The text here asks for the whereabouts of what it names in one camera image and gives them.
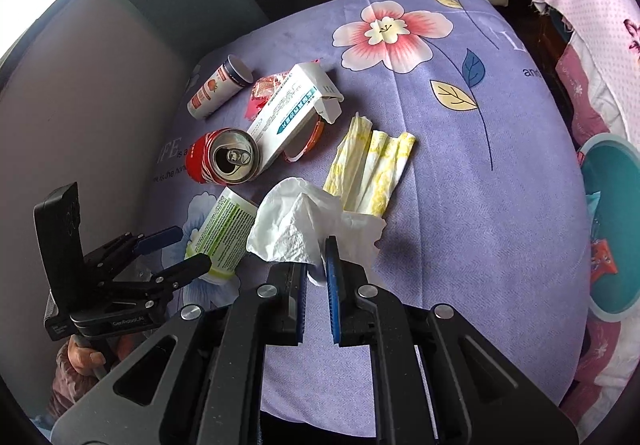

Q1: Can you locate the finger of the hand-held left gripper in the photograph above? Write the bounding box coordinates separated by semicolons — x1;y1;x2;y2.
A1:
100;226;183;258
150;254;213;298

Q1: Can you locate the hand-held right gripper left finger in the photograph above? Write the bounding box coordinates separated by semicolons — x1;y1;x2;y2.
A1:
50;261;308;445

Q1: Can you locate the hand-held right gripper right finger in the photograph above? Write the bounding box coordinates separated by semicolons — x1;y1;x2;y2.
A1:
324;236;581;445

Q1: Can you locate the white bottle green label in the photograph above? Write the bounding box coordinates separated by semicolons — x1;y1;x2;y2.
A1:
184;186;259;285

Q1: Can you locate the white tissue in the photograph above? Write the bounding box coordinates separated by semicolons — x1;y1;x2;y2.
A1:
245;176;388;288

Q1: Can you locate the red soda can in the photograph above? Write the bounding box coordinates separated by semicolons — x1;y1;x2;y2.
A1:
185;127;264;186

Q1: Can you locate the yellow white paper wrapper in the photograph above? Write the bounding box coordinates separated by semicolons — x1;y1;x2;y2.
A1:
322;112;375;212
356;129;417;217

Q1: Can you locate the small white bottle strawberry label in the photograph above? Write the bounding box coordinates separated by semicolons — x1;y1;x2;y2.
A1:
186;55;254;120

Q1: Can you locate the red clear wrapper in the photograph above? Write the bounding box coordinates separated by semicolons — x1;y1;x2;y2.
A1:
281;116;327;164

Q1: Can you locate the pink snack packet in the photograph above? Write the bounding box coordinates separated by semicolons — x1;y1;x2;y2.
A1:
244;72;296;122

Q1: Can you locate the white green medicine box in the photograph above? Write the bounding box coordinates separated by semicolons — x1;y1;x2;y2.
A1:
246;62;345;176

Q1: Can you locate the orange red snack packet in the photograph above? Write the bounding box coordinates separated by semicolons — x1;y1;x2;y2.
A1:
589;237;622;287

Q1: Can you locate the light blue milk carton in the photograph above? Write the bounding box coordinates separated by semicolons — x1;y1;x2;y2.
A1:
584;190;607;226

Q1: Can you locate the teal plastic bin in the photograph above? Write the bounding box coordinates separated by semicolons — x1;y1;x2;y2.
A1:
580;133;640;324

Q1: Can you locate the person's left forearm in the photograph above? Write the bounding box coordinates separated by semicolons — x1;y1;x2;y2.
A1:
47;372;101;423

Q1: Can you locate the person's left hand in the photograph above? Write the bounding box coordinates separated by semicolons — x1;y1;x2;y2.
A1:
62;336;131;381

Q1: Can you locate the purple floral blanket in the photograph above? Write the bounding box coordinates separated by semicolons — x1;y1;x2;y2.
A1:
150;0;593;426

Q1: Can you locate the pink floral blanket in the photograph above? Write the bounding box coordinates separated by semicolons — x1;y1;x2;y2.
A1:
531;0;640;126

